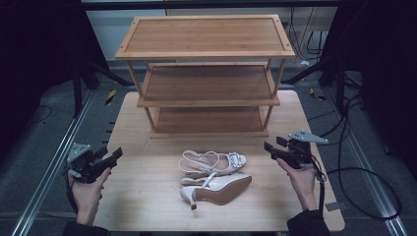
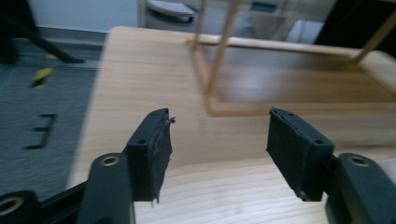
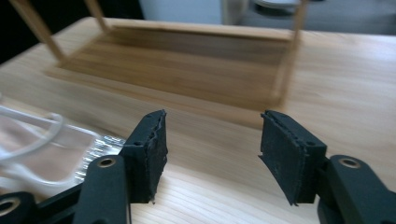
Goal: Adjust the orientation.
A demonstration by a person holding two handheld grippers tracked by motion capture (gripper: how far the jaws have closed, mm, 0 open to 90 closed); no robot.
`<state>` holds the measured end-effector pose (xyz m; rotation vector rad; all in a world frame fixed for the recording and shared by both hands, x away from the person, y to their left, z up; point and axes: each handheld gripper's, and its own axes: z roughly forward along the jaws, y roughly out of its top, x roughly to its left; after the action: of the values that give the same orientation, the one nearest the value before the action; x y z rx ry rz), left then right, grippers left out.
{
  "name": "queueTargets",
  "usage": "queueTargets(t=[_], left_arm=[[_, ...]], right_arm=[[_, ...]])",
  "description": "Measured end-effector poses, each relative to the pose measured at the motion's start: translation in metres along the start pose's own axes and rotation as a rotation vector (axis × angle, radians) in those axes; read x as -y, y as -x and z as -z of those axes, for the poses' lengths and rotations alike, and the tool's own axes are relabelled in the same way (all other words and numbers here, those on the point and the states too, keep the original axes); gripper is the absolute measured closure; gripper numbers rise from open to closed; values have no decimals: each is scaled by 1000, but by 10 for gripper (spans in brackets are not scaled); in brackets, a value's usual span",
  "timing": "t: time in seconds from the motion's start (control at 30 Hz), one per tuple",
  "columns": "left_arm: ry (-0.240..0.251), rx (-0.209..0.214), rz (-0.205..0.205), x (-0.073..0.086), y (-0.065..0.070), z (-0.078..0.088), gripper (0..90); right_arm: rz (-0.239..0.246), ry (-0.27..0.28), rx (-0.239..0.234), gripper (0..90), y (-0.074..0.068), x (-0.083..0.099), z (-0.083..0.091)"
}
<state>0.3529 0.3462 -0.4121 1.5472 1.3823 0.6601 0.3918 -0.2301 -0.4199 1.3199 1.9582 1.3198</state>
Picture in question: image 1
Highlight dark curtain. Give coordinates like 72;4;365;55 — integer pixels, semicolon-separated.
319;0;417;180
0;0;111;165

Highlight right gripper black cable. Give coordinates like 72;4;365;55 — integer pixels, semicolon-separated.
309;155;328;214

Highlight metal floor rail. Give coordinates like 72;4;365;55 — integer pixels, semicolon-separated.
10;89;96;236
323;89;410;236

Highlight thick black looped floor cable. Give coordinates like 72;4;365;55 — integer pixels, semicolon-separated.
308;92;403;221

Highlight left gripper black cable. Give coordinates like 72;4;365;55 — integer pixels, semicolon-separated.
63;168;81;215

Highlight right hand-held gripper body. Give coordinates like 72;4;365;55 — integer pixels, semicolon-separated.
277;129;329;170

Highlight yellow and black tape piece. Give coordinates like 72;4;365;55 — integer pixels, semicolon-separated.
309;87;328;101
104;88;118;106

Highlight thin black floor cable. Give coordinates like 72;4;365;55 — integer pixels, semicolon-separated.
28;103;54;127

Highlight grey tape piece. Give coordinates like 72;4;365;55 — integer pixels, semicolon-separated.
325;201;349;212

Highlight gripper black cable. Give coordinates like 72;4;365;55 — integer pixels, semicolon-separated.
63;168;81;215
309;155;328;214

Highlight person's left hand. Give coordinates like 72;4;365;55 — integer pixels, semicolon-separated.
70;167;113;216

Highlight white high-heeled slingback shoe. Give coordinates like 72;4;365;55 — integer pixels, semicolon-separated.
178;149;248;180
179;171;253;211

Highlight black metal stand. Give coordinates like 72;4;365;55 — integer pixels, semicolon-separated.
282;57;350;114
71;57;134;118

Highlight hanging black wall cables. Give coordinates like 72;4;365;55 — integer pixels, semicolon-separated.
287;6;328;63

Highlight person's right hand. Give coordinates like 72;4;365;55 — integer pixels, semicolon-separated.
275;157;319;211

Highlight wooden three-tier shoe rack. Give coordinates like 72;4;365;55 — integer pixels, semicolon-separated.
114;14;296;140

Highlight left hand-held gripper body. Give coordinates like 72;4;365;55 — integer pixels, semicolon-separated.
66;143;103;184

